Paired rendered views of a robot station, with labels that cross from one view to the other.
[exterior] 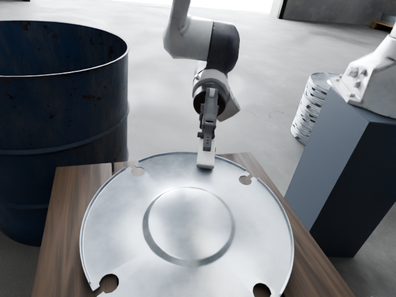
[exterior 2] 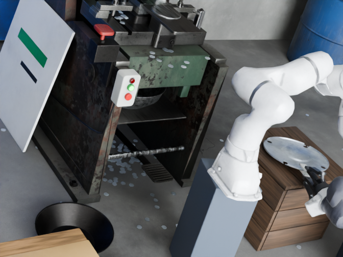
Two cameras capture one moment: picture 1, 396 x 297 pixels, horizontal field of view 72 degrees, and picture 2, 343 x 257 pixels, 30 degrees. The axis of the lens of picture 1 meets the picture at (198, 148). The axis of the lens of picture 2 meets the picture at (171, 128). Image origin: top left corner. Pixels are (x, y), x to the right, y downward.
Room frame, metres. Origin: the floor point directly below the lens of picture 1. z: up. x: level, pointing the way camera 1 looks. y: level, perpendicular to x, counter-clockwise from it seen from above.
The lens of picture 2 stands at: (2.39, -1.22, 1.66)
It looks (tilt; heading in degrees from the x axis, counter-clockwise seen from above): 29 degrees down; 163
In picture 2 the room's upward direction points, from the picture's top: 18 degrees clockwise
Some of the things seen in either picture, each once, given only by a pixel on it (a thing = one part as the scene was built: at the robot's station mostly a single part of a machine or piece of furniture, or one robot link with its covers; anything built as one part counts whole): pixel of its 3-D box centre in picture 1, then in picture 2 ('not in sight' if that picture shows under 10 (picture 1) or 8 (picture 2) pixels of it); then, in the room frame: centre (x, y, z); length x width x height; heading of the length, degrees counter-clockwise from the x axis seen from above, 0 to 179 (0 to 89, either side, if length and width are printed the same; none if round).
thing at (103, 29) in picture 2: not in sight; (102, 37); (0.24, -0.92, 0.72); 0.07 x 0.06 x 0.08; 24
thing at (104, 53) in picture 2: not in sight; (100, 62); (0.24, -0.90, 0.62); 0.10 x 0.06 x 0.20; 114
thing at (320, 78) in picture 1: (342, 84); not in sight; (1.23, -0.61, 0.28); 0.29 x 0.29 x 0.01
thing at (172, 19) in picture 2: not in sight; (168, 31); (0.06, -0.64, 0.72); 0.25 x 0.14 x 0.14; 24
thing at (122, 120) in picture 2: not in sight; (122, 96); (-0.11, -0.72, 0.31); 0.43 x 0.42 x 0.01; 114
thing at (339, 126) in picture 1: (342, 179); (212, 221); (0.60, -0.41, 0.23); 0.18 x 0.18 x 0.45; 7
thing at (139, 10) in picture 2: not in sight; (149, 4); (-0.10, -0.71, 0.76); 0.15 x 0.09 x 0.05; 114
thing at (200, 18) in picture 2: not in sight; (198, 19); (-0.06, -0.50, 0.75); 0.03 x 0.03 x 0.10; 24
